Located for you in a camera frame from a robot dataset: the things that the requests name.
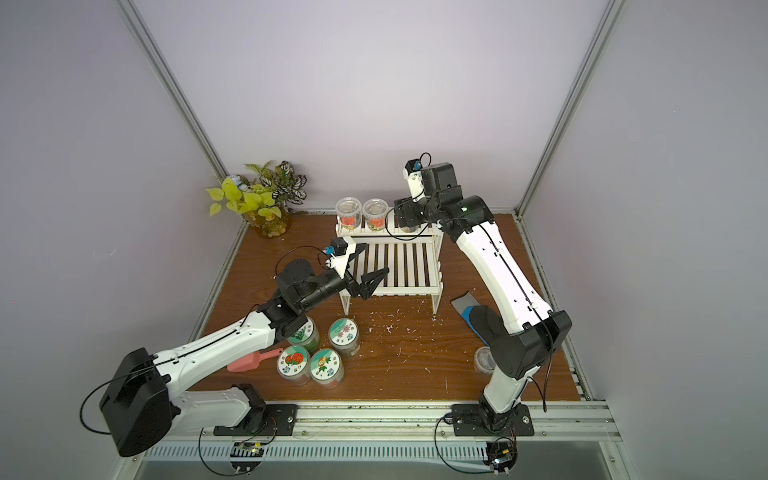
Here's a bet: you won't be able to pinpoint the clear container red seeds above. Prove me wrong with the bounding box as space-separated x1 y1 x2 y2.
335 197 362 230

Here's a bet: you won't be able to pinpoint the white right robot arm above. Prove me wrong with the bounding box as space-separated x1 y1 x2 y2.
394 159 572 431

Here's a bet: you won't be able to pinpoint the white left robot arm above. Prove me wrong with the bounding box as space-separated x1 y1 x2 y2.
99 259 389 457

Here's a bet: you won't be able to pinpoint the white wooden slatted shelf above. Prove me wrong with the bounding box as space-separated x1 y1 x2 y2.
335 212 444 312

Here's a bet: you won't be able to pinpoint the jar with tree lid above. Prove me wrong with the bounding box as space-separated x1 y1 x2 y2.
288 317 320 354

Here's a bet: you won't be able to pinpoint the jar with strawberry lid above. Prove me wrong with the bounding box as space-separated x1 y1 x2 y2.
277 345 312 385

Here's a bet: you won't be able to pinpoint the jar with orange flower lid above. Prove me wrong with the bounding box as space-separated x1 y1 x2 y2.
310 348 345 389

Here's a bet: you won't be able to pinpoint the pink plastic scoop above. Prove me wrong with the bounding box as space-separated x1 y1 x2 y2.
227 348 284 373

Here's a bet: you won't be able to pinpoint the green potted plant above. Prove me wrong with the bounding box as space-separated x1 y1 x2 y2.
206 161 307 239

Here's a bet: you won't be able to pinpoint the black blue garden glove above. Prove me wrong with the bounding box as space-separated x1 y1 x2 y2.
451 292 504 346

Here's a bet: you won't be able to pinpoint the left controller board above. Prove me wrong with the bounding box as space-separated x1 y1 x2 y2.
229 441 265 475

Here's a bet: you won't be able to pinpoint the controller board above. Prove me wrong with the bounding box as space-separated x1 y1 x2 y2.
486 437 519 476
229 441 265 475

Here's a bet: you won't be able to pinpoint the right controller board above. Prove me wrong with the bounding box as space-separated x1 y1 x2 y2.
486 437 519 476

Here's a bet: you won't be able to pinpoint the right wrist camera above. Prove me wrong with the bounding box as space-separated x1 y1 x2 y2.
403 159 424 202

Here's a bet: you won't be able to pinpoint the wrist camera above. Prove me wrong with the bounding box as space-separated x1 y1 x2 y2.
403 159 424 202
323 236 368 278

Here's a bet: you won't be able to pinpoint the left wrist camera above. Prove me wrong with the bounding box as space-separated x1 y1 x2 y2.
323 236 368 278

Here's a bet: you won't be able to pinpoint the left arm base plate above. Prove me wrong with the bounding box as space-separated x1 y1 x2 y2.
213 404 298 437

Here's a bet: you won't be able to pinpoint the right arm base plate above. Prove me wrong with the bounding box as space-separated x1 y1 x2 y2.
449 403 535 437

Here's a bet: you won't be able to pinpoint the aluminium front rail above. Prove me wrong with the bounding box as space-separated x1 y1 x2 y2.
170 401 622 442

